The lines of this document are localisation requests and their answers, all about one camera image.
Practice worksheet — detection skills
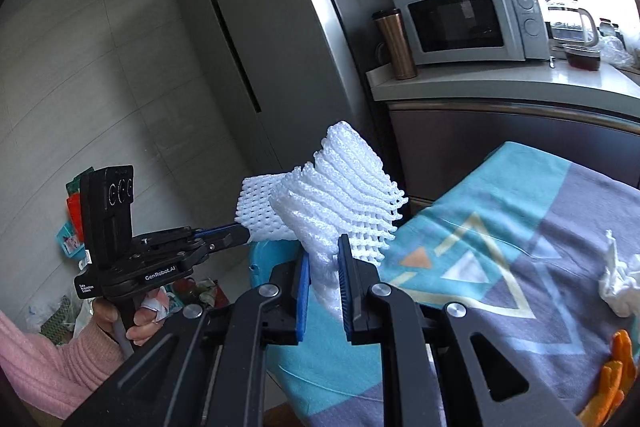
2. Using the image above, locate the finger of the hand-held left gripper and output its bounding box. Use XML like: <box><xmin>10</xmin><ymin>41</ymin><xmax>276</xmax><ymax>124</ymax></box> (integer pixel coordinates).
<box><xmin>134</xmin><ymin>222</ymin><xmax>244</xmax><ymax>249</ymax></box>
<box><xmin>189</xmin><ymin>229</ymin><xmax>251</xmax><ymax>265</ymax></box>

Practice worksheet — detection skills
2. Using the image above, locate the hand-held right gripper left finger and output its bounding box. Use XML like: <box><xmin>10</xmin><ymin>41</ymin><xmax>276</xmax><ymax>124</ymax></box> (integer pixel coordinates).
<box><xmin>62</xmin><ymin>252</ymin><xmax>313</xmax><ymax>427</ymax></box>

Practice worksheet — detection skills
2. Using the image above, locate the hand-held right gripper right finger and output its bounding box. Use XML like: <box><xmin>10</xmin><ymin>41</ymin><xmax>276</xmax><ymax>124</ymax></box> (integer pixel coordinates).
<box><xmin>337</xmin><ymin>234</ymin><xmax>584</xmax><ymax>427</ymax></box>

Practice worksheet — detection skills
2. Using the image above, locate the blue plastic trash bin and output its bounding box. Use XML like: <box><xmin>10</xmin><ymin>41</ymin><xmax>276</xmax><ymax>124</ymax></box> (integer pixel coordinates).
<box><xmin>248</xmin><ymin>241</ymin><xmax>302</xmax><ymax>289</ymax></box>

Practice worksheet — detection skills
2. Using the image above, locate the white foam fruit net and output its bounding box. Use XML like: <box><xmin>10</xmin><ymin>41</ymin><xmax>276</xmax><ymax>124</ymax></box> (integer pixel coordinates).
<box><xmin>270</xmin><ymin>121</ymin><xmax>409</xmax><ymax>324</ymax></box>
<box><xmin>234</xmin><ymin>174</ymin><xmax>304</xmax><ymax>243</ymax></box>

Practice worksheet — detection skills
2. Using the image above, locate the white tissue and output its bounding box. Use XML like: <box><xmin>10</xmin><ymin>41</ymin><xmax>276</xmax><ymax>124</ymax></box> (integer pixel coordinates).
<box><xmin>598</xmin><ymin>229</ymin><xmax>640</xmax><ymax>319</ymax></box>

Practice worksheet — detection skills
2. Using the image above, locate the orange peel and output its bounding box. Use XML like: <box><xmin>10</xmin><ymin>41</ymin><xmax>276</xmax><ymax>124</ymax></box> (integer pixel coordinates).
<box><xmin>580</xmin><ymin>361</ymin><xmax>627</xmax><ymax>426</ymax></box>
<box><xmin>610</xmin><ymin>329</ymin><xmax>637</xmax><ymax>389</ymax></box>

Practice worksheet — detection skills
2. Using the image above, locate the person's left hand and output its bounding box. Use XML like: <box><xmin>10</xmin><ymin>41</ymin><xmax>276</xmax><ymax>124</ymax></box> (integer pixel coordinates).
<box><xmin>91</xmin><ymin>288</ymin><xmax>170</xmax><ymax>343</ymax></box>

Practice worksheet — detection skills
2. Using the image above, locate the patterned bag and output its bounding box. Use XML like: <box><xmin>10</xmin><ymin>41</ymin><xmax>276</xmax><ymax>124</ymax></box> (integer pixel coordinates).
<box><xmin>167</xmin><ymin>278</ymin><xmax>222</xmax><ymax>309</ymax></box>

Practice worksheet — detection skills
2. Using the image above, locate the red green package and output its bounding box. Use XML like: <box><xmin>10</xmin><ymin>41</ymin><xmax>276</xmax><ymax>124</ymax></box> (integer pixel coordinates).
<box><xmin>63</xmin><ymin>167</ymin><xmax>96</xmax><ymax>259</ymax></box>

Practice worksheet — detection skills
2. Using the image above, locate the crumpled plastic bag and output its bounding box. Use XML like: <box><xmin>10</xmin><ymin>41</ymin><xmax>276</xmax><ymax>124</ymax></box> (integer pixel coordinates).
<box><xmin>26</xmin><ymin>294</ymin><xmax>94</xmax><ymax>349</ymax></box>

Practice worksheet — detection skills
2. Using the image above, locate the blue grey printed tablecloth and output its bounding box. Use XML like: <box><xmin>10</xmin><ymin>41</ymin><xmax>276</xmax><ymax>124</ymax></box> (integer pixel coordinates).
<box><xmin>265</xmin><ymin>141</ymin><xmax>640</xmax><ymax>427</ymax></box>

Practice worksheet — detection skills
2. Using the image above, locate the brown kitchen counter cabinet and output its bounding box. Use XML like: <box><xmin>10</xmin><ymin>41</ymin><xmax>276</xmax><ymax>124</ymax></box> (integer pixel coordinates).
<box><xmin>366</xmin><ymin>56</ymin><xmax>640</xmax><ymax>214</ymax></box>

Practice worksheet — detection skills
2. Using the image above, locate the grey refrigerator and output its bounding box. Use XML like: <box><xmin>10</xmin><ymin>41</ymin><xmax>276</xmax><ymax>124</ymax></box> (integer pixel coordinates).
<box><xmin>172</xmin><ymin>0</ymin><xmax>397</xmax><ymax>208</ymax></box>

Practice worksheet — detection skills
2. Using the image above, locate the copper travel mug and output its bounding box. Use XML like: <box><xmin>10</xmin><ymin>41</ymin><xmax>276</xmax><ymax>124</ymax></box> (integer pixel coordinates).
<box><xmin>371</xmin><ymin>8</ymin><xmax>419</xmax><ymax>81</ymax></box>

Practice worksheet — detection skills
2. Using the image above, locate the silver microwave oven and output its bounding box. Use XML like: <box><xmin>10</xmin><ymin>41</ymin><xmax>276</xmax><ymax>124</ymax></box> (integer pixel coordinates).
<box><xmin>392</xmin><ymin>0</ymin><xmax>551</xmax><ymax>67</ymax></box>

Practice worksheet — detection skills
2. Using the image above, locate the dark red food container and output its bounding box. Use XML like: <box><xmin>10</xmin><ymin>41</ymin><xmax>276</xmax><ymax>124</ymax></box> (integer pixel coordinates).
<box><xmin>562</xmin><ymin>43</ymin><xmax>603</xmax><ymax>72</ymax></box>

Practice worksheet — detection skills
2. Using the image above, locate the glass electric kettle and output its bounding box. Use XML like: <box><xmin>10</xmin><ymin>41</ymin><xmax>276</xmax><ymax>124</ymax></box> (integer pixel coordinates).
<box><xmin>544</xmin><ymin>0</ymin><xmax>600</xmax><ymax>50</ymax></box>

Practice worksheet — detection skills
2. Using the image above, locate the clear plastic bag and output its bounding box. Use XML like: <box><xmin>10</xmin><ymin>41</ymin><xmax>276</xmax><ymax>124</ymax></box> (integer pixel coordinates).
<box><xmin>597</xmin><ymin>19</ymin><xmax>640</xmax><ymax>68</ymax></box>

